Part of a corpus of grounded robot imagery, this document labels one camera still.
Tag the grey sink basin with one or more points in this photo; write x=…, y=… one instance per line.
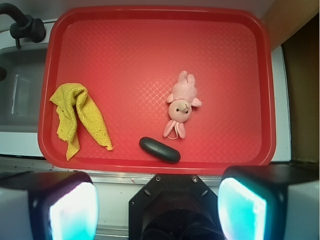
x=21, y=89

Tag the black oblong stone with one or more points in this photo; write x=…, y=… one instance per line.
x=159, y=150

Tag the red plastic tray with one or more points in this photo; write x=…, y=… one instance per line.
x=129, y=58

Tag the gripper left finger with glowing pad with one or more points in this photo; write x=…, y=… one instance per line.
x=48, y=206

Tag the pink plush bunny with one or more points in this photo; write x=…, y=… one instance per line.
x=182, y=98

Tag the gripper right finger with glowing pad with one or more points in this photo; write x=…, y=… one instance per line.
x=270, y=202

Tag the yellow cloth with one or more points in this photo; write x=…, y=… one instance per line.
x=73, y=103

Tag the black faucet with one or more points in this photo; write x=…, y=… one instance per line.
x=24, y=26

